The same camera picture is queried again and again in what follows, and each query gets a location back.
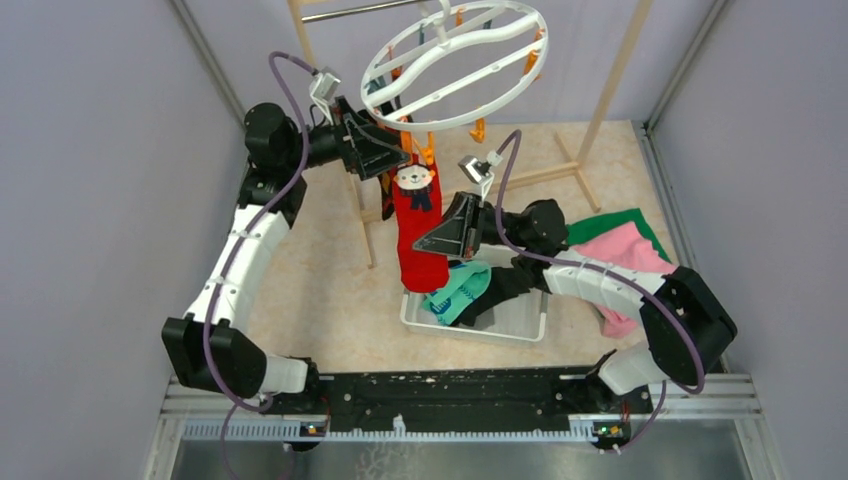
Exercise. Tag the teal patterned sock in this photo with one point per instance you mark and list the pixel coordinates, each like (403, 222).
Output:
(451, 304)

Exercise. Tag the pink cloth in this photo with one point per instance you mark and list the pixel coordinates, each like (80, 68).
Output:
(626, 246)

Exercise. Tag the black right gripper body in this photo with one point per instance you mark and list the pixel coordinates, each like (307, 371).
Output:
(485, 226)

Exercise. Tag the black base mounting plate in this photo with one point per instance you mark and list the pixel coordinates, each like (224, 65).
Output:
(477, 400)

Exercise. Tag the white perforated plastic basket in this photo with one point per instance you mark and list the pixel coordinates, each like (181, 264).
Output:
(519, 322)

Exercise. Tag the red sock with cat face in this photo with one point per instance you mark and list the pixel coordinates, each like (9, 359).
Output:
(417, 198)

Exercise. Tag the wooden drying rack frame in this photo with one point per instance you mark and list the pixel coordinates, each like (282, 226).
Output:
(573, 165)

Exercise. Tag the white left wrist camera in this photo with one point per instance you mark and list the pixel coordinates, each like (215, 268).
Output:
(323, 87)

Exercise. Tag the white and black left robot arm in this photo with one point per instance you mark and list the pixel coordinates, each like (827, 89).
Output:
(207, 347)

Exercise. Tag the green cloth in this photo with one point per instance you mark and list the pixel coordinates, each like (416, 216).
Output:
(587, 229)

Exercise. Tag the aluminium rail frame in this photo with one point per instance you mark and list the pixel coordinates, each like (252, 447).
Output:
(726, 397)

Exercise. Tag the black argyle sock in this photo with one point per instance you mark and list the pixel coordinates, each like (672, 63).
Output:
(387, 206)

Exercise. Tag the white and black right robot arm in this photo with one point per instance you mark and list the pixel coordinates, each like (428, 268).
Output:
(686, 327)

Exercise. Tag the white round sock hanger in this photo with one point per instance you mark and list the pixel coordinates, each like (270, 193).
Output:
(456, 66)

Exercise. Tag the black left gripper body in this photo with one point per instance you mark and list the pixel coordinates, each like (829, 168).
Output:
(339, 143)

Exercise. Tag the white slotted cable duct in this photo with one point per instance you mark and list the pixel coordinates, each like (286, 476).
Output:
(257, 429)

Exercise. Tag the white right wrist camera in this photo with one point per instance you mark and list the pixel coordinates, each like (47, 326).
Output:
(479, 174)

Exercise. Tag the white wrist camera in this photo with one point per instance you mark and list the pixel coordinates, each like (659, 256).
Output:
(479, 174)
(323, 87)

